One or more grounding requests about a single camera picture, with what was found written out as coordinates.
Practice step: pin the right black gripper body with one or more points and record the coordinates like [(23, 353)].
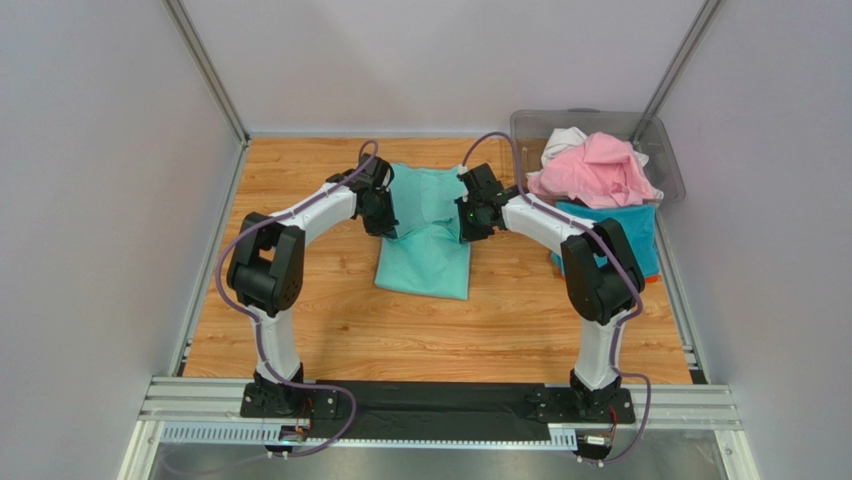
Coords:
[(471, 224)]

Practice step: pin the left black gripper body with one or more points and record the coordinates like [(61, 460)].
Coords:
[(381, 217)]

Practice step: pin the mint green t shirt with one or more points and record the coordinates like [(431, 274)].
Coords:
[(426, 257)]

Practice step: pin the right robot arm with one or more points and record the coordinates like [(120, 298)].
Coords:
[(603, 283)]

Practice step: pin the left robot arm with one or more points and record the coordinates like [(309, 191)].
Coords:
[(265, 267)]

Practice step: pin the white t shirt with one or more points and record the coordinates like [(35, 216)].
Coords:
[(561, 139)]

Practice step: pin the pink t shirt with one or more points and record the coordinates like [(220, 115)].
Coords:
[(602, 173)]

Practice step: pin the folded blue t shirt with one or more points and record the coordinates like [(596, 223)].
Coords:
[(639, 230)]

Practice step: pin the folded orange t shirt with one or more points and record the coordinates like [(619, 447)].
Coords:
[(651, 278)]

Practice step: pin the clear plastic bin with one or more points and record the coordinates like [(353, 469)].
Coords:
[(531, 129)]

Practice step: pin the black base mat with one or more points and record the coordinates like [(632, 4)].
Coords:
[(438, 410)]

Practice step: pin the left aluminium corner post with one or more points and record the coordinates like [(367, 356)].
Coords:
[(181, 18)]

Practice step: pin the aluminium corner post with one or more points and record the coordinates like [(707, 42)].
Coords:
[(181, 18), (697, 30)]

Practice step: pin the aluminium frame rail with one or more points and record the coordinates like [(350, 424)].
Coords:
[(240, 428)]

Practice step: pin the right aluminium corner post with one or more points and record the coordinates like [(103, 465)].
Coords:
[(697, 30)]

